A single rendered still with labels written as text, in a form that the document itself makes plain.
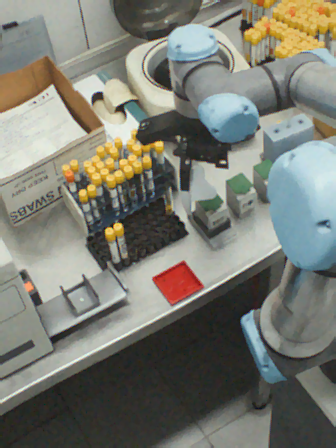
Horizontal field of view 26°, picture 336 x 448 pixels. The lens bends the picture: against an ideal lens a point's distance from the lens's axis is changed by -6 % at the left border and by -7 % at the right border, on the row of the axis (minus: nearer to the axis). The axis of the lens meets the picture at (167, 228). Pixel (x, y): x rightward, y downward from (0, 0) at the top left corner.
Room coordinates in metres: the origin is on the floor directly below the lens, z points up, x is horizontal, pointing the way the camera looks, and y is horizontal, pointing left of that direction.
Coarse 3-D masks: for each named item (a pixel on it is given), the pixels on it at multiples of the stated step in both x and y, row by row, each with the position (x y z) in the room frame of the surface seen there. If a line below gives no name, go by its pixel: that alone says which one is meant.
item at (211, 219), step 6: (198, 204) 0.86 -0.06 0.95; (222, 204) 0.85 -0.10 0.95; (198, 210) 0.86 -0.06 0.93; (204, 210) 0.84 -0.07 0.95; (210, 210) 0.84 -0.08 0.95; (222, 210) 0.84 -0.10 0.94; (204, 216) 0.84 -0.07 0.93; (210, 216) 0.83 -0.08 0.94; (216, 216) 0.84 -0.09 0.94; (222, 216) 0.84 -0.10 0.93; (204, 222) 0.84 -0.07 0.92; (210, 222) 0.83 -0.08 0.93; (216, 222) 0.84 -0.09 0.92; (222, 222) 0.84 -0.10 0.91; (210, 228) 0.83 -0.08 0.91
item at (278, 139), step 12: (300, 120) 1.02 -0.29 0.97; (264, 132) 1.00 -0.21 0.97; (276, 132) 1.00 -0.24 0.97; (288, 132) 0.99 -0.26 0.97; (300, 132) 0.99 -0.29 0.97; (312, 132) 1.00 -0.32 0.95; (264, 144) 1.00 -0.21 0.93; (276, 144) 0.97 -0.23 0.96; (288, 144) 0.98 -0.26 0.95; (300, 144) 0.99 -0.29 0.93; (264, 156) 1.00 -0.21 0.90; (276, 156) 0.97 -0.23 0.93
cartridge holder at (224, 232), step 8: (192, 216) 0.88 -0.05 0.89; (192, 224) 0.87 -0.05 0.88; (200, 224) 0.85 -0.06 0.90; (224, 224) 0.84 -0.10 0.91; (200, 232) 0.85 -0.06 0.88; (208, 232) 0.83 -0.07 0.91; (216, 232) 0.83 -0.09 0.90; (224, 232) 0.83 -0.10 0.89; (232, 232) 0.83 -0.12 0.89; (208, 240) 0.82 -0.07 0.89; (216, 240) 0.82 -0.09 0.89; (224, 240) 0.82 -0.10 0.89
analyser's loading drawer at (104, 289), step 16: (112, 272) 0.76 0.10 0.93; (80, 288) 0.74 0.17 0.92; (96, 288) 0.73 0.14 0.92; (112, 288) 0.73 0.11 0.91; (128, 288) 0.72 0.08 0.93; (48, 304) 0.71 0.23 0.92; (64, 304) 0.71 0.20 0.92; (80, 304) 0.70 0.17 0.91; (96, 304) 0.69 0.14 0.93; (48, 320) 0.68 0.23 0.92; (64, 320) 0.67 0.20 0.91; (80, 320) 0.67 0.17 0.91
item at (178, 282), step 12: (180, 264) 0.78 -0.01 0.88; (156, 276) 0.76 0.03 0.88; (168, 276) 0.76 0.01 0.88; (180, 276) 0.76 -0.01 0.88; (192, 276) 0.76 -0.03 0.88; (168, 288) 0.74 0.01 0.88; (180, 288) 0.74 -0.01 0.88; (192, 288) 0.73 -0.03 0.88; (168, 300) 0.71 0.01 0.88; (180, 300) 0.71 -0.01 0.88
